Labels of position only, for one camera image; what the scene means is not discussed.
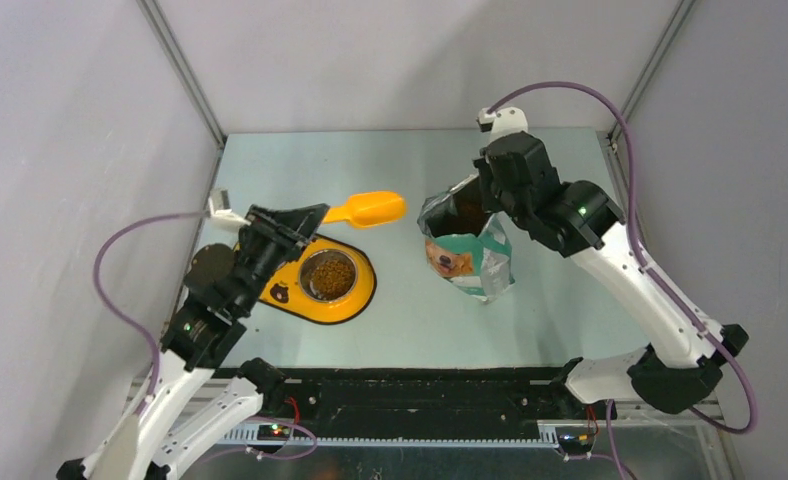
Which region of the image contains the yellow double pet bowl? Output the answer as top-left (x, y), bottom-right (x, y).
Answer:
top-left (259, 235), bottom-right (377, 325)

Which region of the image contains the yellow plastic scoop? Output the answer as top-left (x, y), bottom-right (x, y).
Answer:
top-left (323, 191), bottom-right (408, 229)

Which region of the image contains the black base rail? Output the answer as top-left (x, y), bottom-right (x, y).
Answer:
top-left (261, 360), bottom-right (617, 442)

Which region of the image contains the aluminium frame rail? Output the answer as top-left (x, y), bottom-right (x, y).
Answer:
top-left (123, 377), bottom-right (727, 452)

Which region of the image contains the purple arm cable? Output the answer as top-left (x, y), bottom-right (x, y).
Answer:
top-left (92, 211), bottom-right (319, 480)
top-left (486, 81), bottom-right (761, 480)

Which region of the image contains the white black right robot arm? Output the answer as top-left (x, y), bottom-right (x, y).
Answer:
top-left (473, 131), bottom-right (749, 418)

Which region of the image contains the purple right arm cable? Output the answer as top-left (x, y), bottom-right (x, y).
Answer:
top-left (486, 81), bottom-right (761, 480)

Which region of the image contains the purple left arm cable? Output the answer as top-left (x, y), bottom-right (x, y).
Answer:
top-left (92, 211), bottom-right (319, 480)

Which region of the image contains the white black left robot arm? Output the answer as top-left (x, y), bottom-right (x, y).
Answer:
top-left (56, 203), bottom-right (330, 479)

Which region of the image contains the green white pet food bag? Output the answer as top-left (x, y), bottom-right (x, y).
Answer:
top-left (417, 174), bottom-right (515, 303)

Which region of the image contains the brown pet food kibble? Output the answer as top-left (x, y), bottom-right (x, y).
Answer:
top-left (310, 259), bottom-right (355, 301)

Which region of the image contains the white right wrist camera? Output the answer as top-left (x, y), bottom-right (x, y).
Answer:
top-left (477, 107), bottom-right (529, 143)

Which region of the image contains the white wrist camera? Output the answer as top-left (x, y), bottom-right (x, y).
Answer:
top-left (207, 188), bottom-right (250, 234)
top-left (477, 107), bottom-right (529, 143)

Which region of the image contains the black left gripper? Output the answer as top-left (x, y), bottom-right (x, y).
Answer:
top-left (236, 202), bottom-right (330, 313)

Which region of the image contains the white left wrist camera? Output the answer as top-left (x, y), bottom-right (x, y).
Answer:
top-left (207, 188), bottom-right (250, 234)

